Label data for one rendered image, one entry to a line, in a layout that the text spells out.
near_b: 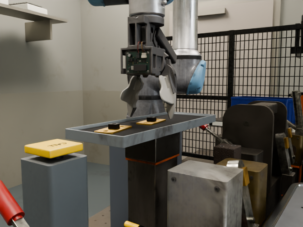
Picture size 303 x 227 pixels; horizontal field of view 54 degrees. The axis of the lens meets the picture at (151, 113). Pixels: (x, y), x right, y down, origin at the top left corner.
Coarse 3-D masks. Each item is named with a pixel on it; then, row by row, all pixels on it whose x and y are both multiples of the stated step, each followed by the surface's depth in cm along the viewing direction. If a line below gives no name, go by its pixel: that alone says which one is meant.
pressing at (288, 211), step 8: (296, 184) 72; (288, 192) 67; (296, 192) 68; (280, 200) 63; (288, 200) 63; (296, 200) 64; (280, 208) 59; (288, 208) 60; (296, 208) 60; (272, 216) 55; (280, 216) 56; (288, 216) 56; (296, 216) 56; (264, 224) 52; (272, 224) 52; (280, 224) 53; (288, 224) 53; (296, 224) 53
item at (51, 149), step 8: (32, 144) 44; (40, 144) 44; (48, 144) 44; (56, 144) 44; (64, 144) 44; (72, 144) 44; (80, 144) 45; (32, 152) 42; (40, 152) 41; (48, 152) 40; (56, 152) 41; (64, 152) 42; (72, 152) 43
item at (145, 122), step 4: (144, 120) 68; (148, 120) 66; (152, 120) 66; (156, 120) 68; (160, 120) 68; (164, 120) 69; (140, 124) 63; (144, 124) 63; (148, 124) 62; (152, 124) 63
